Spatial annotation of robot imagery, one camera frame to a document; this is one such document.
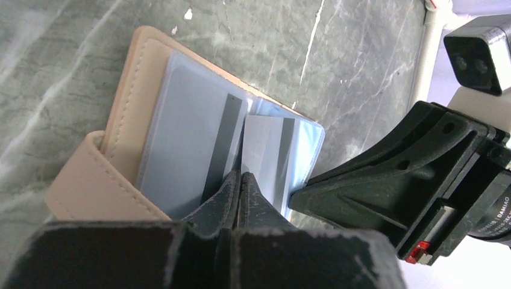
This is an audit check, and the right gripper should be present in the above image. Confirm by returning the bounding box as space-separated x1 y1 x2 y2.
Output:
289 101 510 265

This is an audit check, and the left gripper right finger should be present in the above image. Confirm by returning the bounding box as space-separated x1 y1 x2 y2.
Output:
229 172 406 288

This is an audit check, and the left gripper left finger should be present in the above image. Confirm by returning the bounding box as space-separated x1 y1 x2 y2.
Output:
2 171 241 288

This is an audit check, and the white credit card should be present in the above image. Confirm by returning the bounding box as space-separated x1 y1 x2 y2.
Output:
241 116 297 216
137 64 248 219

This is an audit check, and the tan leather card holder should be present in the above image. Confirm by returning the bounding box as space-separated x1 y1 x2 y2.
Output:
45 26 325 224

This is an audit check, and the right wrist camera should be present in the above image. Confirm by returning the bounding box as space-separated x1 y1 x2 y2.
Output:
443 14 511 132

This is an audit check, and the white PVC pipe frame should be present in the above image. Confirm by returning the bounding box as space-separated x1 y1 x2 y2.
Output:
408 0 453 109

